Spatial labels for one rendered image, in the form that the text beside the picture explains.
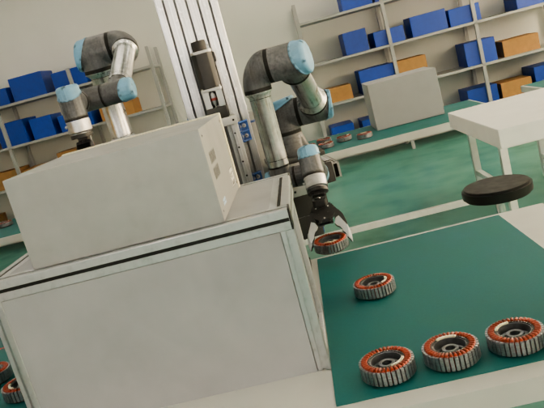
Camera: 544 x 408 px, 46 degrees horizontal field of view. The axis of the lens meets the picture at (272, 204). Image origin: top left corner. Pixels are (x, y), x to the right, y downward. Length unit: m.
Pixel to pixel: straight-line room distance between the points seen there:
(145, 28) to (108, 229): 7.30
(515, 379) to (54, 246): 0.96
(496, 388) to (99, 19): 7.94
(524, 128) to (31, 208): 0.98
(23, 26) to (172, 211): 7.82
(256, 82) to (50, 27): 6.91
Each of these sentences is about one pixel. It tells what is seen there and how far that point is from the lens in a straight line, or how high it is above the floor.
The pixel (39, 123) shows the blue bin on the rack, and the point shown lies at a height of 1.46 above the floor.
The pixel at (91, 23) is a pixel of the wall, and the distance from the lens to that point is 8.82.
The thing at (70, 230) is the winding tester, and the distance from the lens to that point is 1.44.
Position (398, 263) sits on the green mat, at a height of 0.75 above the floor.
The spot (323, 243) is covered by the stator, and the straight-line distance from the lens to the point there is 2.04.
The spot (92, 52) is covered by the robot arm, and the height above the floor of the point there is 1.62.
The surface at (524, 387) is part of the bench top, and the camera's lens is 1.30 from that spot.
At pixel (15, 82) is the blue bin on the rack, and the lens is 8.56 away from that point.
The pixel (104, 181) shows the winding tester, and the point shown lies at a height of 1.26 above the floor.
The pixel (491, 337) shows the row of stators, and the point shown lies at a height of 0.78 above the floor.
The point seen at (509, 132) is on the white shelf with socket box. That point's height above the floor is 1.20.
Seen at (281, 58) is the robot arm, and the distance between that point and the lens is 2.17.
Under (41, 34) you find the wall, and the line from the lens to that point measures 9.02.
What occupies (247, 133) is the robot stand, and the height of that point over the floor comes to 1.16.
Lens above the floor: 1.40
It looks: 12 degrees down
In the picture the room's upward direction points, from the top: 15 degrees counter-clockwise
